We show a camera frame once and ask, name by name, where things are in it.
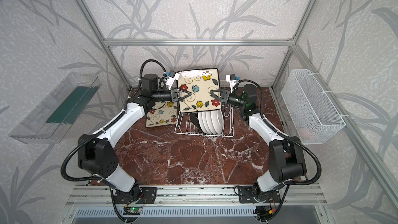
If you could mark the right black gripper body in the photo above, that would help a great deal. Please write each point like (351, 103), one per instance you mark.
(225, 96)

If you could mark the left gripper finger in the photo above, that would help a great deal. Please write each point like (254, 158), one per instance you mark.
(183, 91)
(185, 98)

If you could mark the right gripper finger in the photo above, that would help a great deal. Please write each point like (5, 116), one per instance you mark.
(216, 99)
(216, 92)

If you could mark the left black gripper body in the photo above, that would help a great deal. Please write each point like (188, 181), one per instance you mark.
(173, 95)

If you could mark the floral square plate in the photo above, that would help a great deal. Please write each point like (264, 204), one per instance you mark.
(163, 113)
(199, 82)

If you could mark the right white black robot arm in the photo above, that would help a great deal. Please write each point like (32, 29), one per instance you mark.
(286, 160)

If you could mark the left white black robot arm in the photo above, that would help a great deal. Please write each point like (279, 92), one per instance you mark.
(96, 153)

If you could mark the white round plate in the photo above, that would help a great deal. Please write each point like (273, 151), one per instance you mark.
(206, 116)
(220, 120)
(202, 126)
(214, 120)

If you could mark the white round plate leftmost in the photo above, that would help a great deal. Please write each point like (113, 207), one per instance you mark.
(202, 126)

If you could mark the white round plate rightmost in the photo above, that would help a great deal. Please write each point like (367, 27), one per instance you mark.
(220, 120)

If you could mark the pink object in basket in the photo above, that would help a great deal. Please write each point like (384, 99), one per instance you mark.
(305, 133)

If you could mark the green led circuit board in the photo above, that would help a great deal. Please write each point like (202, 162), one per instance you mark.
(132, 210)

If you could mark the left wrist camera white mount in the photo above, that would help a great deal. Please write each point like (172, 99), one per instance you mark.
(169, 78)

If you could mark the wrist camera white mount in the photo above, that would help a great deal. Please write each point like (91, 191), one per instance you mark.
(169, 78)
(233, 80)

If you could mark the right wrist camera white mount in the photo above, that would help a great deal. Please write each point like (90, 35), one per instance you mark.
(233, 80)

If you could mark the white wire dish rack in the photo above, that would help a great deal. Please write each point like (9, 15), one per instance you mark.
(185, 127)

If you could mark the aluminium frame crossbar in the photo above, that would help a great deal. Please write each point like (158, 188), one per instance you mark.
(198, 42)

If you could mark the white mesh wall basket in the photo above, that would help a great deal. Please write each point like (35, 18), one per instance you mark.
(310, 106)

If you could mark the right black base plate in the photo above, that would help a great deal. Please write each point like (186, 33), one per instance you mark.
(253, 194)

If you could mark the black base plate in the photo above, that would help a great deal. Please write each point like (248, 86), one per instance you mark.
(141, 195)
(253, 194)

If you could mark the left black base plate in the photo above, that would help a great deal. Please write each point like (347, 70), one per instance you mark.
(141, 195)

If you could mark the clear plastic wall shelf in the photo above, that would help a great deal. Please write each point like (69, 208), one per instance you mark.
(49, 122)

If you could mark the aluminium front rail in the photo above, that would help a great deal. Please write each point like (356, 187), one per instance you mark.
(199, 195)

